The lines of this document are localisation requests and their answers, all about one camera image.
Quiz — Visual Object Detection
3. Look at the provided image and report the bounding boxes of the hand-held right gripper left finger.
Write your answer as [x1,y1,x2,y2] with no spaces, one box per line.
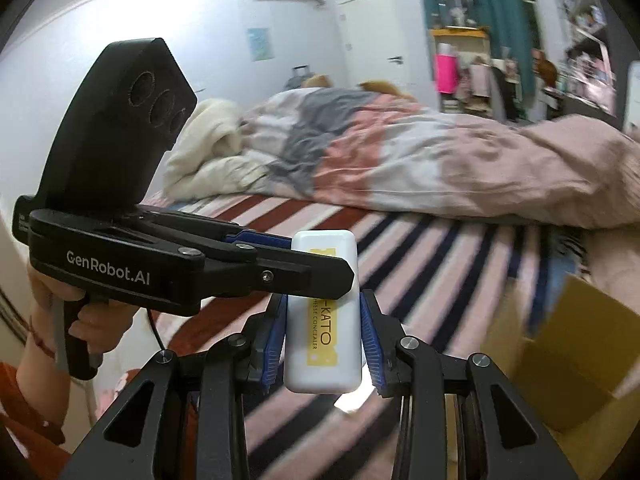
[57,292,289,480]

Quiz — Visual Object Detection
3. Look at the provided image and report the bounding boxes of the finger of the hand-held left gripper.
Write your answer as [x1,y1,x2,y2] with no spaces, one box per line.
[141,206,294,256]
[199,242,357,312]

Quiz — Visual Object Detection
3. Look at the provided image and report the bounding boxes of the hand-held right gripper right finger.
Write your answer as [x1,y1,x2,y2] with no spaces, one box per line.
[360,289,582,480]

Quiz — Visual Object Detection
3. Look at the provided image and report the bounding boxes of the white box with yellow label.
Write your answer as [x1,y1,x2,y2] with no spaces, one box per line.
[283,229,362,395]

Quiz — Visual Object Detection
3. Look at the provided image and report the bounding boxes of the brown cardboard box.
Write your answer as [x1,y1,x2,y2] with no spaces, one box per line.
[479,272,640,480]

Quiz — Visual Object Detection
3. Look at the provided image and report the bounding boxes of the person's left forearm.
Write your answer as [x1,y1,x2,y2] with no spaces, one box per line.
[0,342,71,466]

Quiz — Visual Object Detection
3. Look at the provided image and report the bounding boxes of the person's left hand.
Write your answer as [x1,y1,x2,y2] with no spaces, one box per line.
[27,262,138,361]

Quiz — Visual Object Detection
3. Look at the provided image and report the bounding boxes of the cream fluffy blanket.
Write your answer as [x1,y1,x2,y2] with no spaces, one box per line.
[162,98,282,199]

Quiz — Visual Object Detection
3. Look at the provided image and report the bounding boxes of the striped bed sheet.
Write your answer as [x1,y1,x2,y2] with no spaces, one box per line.
[95,192,593,480]

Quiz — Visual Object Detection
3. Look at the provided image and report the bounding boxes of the pink and grey duvet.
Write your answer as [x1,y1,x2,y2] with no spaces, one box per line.
[239,87,640,233]

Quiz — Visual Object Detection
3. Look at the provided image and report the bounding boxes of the white door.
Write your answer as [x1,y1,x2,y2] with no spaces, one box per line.
[336,0,407,92]

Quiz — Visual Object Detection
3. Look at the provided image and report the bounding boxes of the bright pink bag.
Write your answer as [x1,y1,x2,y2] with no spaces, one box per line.
[435,52,460,95]

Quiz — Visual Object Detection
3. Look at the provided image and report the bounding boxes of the black chair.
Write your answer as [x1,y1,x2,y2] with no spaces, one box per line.
[491,61,522,122]

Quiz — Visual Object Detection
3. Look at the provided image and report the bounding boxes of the yellow wooden shelf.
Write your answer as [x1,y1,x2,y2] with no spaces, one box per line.
[429,26,494,112]

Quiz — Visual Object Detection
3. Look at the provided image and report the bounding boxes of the clear display box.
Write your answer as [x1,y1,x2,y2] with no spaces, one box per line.
[433,0,474,29]

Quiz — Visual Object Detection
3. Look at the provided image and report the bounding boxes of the brown plush toy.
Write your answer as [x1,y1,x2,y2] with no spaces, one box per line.
[532,49,559,87]

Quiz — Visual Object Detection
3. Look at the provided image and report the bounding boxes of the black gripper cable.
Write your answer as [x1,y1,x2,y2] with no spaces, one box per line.
[146,309,167,352]

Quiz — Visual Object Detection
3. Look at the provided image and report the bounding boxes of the light blue wall poster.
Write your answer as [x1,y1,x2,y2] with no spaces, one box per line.
[247,27,274,62]

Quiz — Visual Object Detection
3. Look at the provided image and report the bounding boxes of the cluttered wall shelf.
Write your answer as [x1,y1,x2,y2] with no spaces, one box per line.
[554,0,622,117]

